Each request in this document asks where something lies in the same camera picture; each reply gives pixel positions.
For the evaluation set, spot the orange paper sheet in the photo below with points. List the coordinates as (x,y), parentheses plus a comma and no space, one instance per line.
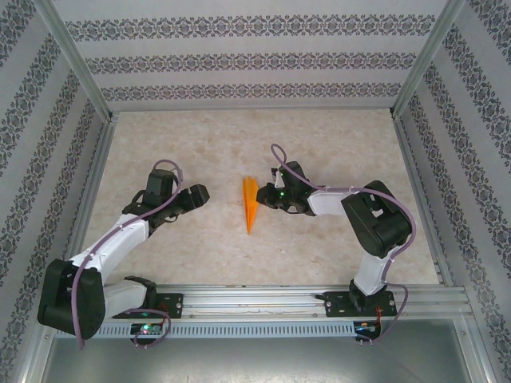
(250,207)

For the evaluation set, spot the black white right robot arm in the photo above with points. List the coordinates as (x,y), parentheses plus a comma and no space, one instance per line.
(379,227)

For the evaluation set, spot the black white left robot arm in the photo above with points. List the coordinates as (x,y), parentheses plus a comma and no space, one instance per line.
(68,299)

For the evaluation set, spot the controller board with green light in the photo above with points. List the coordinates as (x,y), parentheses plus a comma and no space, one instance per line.
(367,328)
(145,329)

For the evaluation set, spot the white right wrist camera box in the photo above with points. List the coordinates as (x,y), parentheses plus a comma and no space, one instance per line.
(277,179)

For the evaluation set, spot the aluminium side rail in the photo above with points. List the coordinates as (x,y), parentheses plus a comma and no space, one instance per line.
(100,159)
(408,159)

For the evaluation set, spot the thin aluminium back rail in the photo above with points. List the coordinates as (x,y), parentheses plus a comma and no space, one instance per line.
(251,109)

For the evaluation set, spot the long aluminium mounting rail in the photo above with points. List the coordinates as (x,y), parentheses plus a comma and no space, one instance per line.
(247,297)

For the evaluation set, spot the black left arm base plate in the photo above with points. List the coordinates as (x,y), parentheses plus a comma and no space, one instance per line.
(175,305)

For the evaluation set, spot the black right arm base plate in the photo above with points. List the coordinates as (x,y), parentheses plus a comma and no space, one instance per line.
(333,305)

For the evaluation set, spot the aluminium frame post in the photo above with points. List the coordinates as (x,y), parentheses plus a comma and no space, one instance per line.
(429,52)
(72,52)

